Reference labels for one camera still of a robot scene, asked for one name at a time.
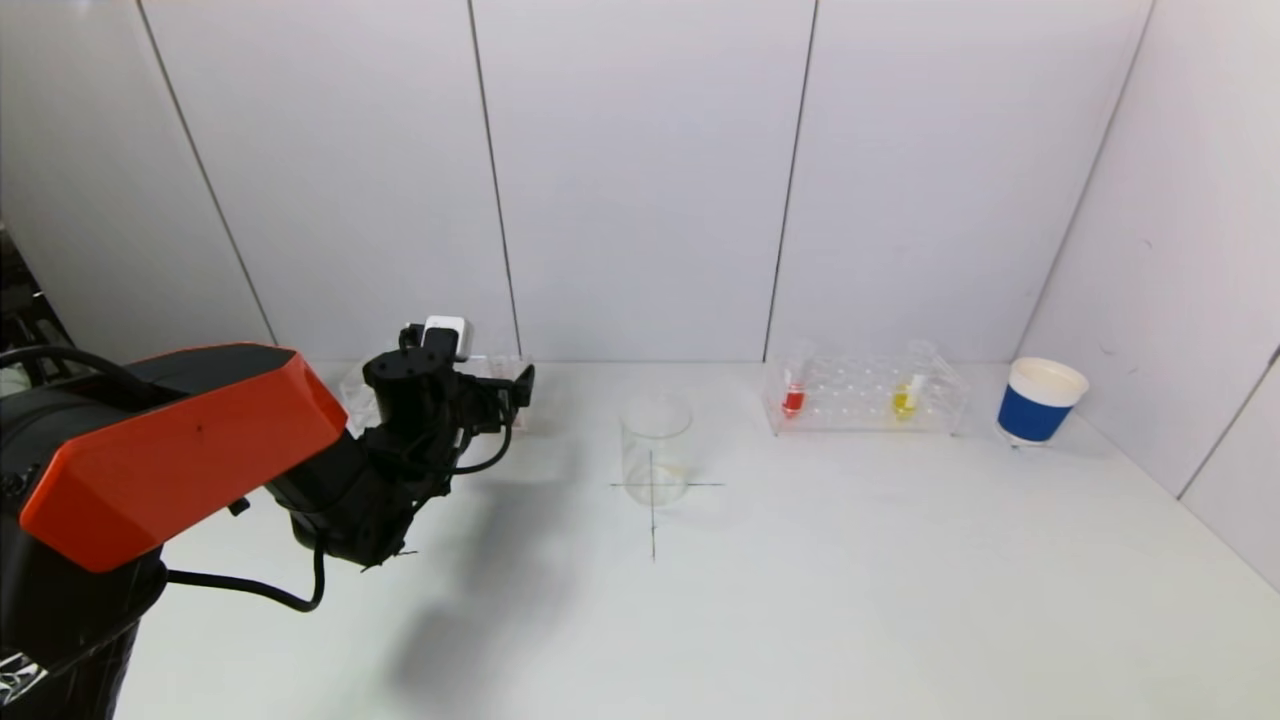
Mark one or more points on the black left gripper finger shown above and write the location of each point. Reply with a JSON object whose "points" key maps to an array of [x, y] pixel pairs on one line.
{"points": [[522, 385]]}

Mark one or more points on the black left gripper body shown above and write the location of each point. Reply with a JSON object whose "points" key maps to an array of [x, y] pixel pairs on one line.
{"points": [[415, 395]]}

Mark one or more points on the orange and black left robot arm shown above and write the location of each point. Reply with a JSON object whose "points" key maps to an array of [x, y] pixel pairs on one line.
{"points": [[180, 450]]}

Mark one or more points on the clear acrylic test tube rack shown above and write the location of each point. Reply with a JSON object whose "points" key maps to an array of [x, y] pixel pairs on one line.
{"points": [[355, 395], [850, 396]]}

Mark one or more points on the clear glass beaker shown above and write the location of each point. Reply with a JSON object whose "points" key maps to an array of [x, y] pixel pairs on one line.
{"points": [[655, 440]]}

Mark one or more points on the test tube with red liquid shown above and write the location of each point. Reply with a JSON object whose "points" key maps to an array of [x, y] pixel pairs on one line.
{"points": [[793, 402]]}

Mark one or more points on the test tube with yellow liquid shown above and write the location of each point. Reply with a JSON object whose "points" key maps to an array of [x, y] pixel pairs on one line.
{"points": [[903, 403]]}

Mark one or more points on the black metal stand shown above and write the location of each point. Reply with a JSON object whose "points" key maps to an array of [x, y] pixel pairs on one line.
{"points": [[20, 300]]}

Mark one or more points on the crinkled clear plastic film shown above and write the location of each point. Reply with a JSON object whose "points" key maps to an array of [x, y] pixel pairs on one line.
{"points": [[20, 680]]}

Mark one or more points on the white paper cup blue band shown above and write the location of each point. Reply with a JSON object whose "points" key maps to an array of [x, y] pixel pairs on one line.
{"points": [[1030, 416]]}

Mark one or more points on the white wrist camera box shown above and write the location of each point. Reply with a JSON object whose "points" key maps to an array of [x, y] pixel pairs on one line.
{"points": [[447, 335]]}

